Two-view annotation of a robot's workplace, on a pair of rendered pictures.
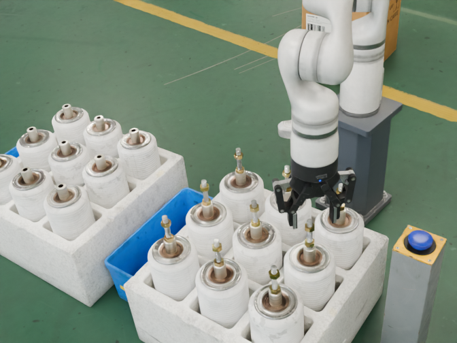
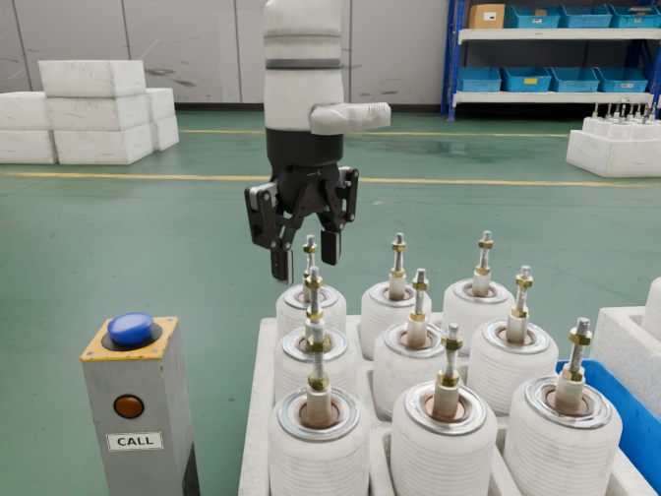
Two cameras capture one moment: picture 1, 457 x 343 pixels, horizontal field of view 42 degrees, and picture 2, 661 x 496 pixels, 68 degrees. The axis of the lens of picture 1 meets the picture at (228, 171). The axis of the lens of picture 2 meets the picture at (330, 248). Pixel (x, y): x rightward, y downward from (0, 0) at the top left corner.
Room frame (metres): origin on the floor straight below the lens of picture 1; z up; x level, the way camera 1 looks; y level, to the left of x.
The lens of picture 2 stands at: (1.11, -0.45, 0.56)
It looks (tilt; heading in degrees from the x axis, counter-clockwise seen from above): 21 degrees down; 137
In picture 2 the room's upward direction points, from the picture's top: straight up
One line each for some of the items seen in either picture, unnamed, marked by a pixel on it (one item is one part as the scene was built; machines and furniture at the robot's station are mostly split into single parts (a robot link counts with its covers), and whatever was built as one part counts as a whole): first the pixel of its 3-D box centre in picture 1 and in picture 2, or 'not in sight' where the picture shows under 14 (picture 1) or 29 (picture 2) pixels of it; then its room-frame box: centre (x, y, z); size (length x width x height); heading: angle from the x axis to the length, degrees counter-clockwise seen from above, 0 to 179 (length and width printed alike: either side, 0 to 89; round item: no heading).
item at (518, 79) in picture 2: not in sight; (522, 79); (-1.24, 4.28, 0.36); 0.50 x 0.38 x 0.21; 133
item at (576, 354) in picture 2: (239, 163); (576, 355); (0.99, -0.02, 0.30); 0.01 x 0.01 x 0.08
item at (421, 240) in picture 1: (419, 241); (131, 331); (0.69, -0.31, 0.32); 0.04 x 0.04 x 0.02
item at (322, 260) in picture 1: (309, 257); (315, 343); (0.75, -0.13, 0.25); 0.08 x 0.08 x 0.01
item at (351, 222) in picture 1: (339, 220); (319, 412); (0.84, -0.21, 0.25); 0.08 x 0.08 x 0.01
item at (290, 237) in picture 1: (288, 231); (437, 481); (0.91, -0.12, 0.16); 0.10 x 0.10 x 0.18
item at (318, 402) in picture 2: (339, 215); (319, 402); (0.84, -0.21, 0.26); 0.02 x 0.02 x 0.03
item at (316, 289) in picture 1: (309, 290); (316, 409); (0.75, -0.13, 0.16); 0.10 x 0.10 x 0.18
